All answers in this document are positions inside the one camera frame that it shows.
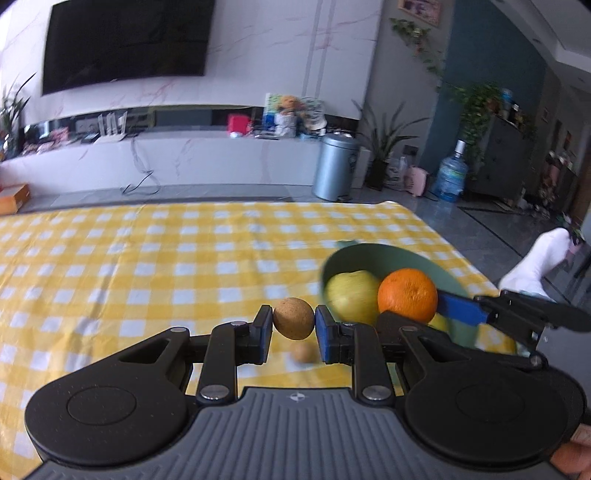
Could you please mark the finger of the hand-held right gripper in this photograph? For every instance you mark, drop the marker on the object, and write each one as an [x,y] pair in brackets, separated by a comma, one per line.
[461,309]
[392,325]

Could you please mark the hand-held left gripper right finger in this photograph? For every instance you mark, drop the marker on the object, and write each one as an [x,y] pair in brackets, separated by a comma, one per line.
[323,334]

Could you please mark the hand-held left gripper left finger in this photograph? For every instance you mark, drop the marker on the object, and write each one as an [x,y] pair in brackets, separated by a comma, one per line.
[264,337]

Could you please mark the orange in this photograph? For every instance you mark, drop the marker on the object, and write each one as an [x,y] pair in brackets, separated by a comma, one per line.
[406,295]

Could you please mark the large yellow-green pear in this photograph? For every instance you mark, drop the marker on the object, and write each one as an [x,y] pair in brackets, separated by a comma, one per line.
[351,295]

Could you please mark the green plastic bowl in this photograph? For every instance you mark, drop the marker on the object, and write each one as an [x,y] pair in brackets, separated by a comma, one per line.
[369,256]

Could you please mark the person's right hand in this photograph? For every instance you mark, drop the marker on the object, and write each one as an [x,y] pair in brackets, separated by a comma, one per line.
[575,457]

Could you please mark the person's white sock foot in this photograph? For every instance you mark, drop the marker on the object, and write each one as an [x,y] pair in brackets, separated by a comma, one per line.
[535,263]

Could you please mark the blue water jug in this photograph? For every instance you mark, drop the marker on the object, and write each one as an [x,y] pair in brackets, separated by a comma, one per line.
[451,177]

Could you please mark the pink small appliance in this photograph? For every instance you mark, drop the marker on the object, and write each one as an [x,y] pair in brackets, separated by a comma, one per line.
[417,182]

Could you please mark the yellow white checkered tablecloth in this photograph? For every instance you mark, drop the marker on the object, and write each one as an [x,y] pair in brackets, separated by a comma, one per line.
[138,277]

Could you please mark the potted plant with long leaves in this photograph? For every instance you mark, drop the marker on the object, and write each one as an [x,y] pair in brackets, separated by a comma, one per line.
[378,175]

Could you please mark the white plastic bag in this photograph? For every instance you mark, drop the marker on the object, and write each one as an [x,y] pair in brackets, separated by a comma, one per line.
[397,173]

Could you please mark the dark grey cabinet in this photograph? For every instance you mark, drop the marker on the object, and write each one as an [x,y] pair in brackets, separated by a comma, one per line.
[503,161]

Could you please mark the grey metal trash can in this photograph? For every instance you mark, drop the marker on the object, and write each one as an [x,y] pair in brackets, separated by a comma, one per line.
[334,170]

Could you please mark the white marble tv console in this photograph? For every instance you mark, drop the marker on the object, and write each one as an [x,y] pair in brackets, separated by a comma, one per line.
[207,159]

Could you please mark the trailing green cabinet plant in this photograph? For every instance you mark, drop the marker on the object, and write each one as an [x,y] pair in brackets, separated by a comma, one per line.
[478,115]

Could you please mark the red box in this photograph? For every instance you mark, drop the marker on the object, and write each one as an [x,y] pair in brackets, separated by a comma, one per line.
[239,125]

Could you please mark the stuffed toy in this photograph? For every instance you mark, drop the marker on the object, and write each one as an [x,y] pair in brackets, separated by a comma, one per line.
[287,115]

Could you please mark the colourful printed box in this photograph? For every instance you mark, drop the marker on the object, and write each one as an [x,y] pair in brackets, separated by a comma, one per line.
[314,110]

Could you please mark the white router with antennas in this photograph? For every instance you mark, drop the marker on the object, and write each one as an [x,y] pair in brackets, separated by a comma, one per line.
[111,131]

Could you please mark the hanging green vine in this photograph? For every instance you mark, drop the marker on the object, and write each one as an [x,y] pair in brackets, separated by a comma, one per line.
[418,41]

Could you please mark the orange cardboard box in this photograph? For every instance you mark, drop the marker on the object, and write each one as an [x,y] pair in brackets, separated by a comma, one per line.
[14,198]

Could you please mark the green leafy houseplant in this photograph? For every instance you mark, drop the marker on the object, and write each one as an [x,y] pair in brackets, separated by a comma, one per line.
[11,115]

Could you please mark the wall picture frame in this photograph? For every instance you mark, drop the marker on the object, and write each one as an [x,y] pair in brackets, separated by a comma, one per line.
[419,7]

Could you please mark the black wall television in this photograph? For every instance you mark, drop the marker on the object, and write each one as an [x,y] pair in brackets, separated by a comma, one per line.
[129,41]

